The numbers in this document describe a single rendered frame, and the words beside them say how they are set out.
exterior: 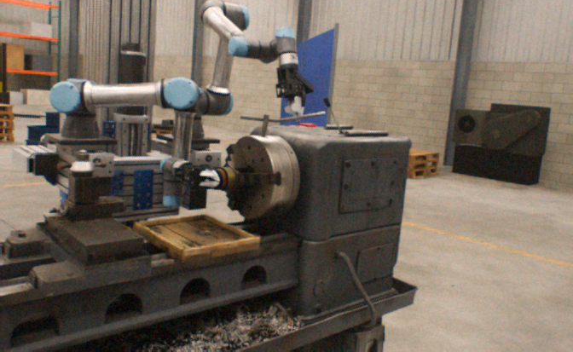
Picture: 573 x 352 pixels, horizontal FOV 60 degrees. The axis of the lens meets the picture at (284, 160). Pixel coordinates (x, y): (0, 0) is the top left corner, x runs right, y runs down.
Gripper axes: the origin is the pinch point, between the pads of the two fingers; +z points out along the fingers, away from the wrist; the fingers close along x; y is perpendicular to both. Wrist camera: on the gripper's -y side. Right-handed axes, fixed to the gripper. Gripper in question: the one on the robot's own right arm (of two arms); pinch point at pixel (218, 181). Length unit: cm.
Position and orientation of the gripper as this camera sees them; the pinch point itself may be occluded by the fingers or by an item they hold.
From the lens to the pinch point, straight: 175.5
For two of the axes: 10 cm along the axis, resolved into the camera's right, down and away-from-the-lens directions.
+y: -7.7, 0.3, -6.4
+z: 6.3, 1.5, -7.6
